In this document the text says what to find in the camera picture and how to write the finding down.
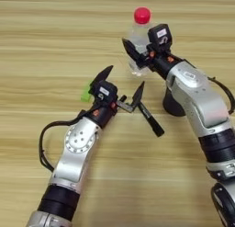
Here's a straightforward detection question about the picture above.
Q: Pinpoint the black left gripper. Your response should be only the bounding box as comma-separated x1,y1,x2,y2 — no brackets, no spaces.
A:
80,64,146,130

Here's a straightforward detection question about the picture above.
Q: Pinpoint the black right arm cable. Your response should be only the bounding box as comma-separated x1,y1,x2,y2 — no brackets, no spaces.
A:
207,76,235,115

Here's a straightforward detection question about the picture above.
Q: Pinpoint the black mesh pen cup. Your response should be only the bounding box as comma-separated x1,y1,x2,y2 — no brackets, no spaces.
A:
162,86,187,118

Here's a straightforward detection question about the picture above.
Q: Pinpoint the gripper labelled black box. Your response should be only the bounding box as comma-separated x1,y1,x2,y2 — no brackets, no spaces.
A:
147,23,173,52
88,80,118,108

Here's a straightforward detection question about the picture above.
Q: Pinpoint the black marker pen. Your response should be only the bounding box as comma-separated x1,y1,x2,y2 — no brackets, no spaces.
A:
137,101,165,138

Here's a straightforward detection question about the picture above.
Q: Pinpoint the left gripper labelled black box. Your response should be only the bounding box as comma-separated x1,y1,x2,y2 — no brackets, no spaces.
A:
88,80,118,108

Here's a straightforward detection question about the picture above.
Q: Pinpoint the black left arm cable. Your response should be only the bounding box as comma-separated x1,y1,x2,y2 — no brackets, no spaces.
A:
39,109,90,173

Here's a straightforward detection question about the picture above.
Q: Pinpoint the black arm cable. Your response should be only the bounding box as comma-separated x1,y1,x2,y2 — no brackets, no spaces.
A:
207,76,235,115
39,109,90,173

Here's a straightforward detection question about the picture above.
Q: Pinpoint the right gripper labelled black box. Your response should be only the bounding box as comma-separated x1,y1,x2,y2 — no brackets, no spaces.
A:
147,23,173,52

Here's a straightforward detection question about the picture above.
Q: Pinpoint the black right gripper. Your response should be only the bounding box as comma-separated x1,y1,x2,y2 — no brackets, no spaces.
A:
121,37,185,81

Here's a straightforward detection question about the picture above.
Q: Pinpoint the clear bottle with red cap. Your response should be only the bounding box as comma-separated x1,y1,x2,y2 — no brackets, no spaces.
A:
127,6,160,77

